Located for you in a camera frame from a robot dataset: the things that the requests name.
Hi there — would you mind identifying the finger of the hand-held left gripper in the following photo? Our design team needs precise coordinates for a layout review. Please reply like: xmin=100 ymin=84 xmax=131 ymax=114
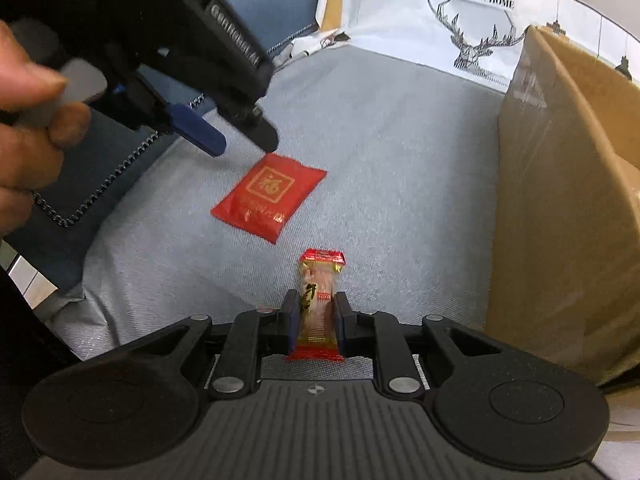
xmin=219 ymin=97 xmax=280 ymax=153
xmin=116 ymin=67 xmax=227 ymax=157

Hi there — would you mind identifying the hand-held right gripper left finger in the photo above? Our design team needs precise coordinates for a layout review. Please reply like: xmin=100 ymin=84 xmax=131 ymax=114
xmin=117 ymin=289 xmax=300 ymax=401

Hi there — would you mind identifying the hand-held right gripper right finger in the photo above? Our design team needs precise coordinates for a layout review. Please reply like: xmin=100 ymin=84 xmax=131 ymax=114
xmin=334 ymin=291 xmax=503 ymax=397

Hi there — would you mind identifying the small red gold candy bar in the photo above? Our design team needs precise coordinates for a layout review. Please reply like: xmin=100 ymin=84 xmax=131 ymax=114
xmin=287 ymin=247 xmax=347 ymax=362

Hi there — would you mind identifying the plain red snack packet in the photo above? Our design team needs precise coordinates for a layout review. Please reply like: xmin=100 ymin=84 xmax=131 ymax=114
xmin=210 ymin=153 xmax=328 ymax=245

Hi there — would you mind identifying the cardboard box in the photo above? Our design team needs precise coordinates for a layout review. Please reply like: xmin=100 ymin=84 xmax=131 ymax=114
xmin=482 ymin=25 xmax=640 ymax=391

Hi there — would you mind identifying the person's left hand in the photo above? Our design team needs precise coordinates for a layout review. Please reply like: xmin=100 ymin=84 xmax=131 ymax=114
xmin=0 ymin=20 xmax=92 ymax=238

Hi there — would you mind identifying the blue sofa back cushion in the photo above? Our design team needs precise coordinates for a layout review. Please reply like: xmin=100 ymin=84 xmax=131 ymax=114
xmin=200 ymin=0 xmax=322 ymax=56

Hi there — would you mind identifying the grey fabric sofa seat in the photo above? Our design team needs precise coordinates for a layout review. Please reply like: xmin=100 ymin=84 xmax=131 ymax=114
xmin=47 ymin=42 xmax=506 ymax=361

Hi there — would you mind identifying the white deer printed cloth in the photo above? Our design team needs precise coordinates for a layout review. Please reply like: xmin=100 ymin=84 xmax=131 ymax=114
xmin=272 ymin=0 xmax=640 ymax=106

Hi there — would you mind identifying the black metal chain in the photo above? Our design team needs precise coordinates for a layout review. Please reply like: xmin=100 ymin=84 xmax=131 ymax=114
xmin=31 ymin=94 xmax=206 ymax=228

